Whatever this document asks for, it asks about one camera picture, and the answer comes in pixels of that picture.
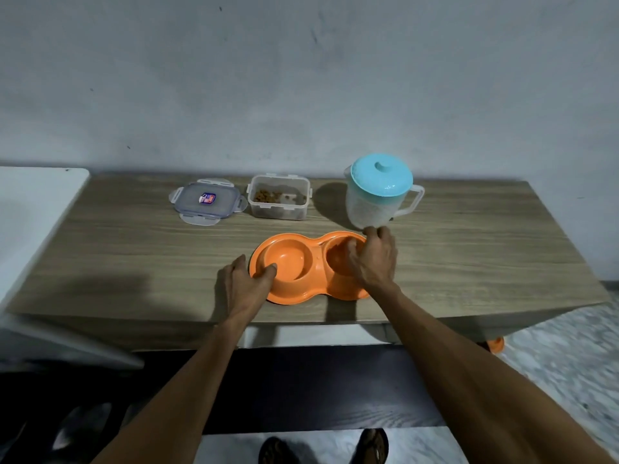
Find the person's left hand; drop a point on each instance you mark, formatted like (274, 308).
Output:
(242, 289)

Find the person's right hand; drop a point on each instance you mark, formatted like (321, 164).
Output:
(379, 265)

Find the person's right thumb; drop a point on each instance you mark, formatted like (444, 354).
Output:
(354, 258)

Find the person's left thumb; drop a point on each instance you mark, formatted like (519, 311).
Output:
(268, 275)

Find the orange double pet bowl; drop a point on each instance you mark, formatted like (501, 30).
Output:
(290, 260)

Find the person's right forearm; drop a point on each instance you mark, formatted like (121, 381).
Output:
(474, 391)

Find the person's left forearm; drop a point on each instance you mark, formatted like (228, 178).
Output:
(193, 391)

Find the clear plastic food container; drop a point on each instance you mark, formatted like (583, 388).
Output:
(279, 211)

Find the brown pet food kibble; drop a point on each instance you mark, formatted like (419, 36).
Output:
(267, 196)

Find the teal pitcher lid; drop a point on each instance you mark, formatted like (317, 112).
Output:
(382, 176)

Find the clear container lid with clips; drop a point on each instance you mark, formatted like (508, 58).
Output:
(207, 200)

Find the small orange object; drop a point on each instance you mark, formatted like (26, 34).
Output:
(496, 344)

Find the person's left sandal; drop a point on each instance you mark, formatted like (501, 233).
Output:
(274, 452)

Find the person's sandal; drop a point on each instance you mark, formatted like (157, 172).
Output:
(372, 447)
(274, 452)

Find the person's right sandal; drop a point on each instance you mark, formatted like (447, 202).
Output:
(372, 447)

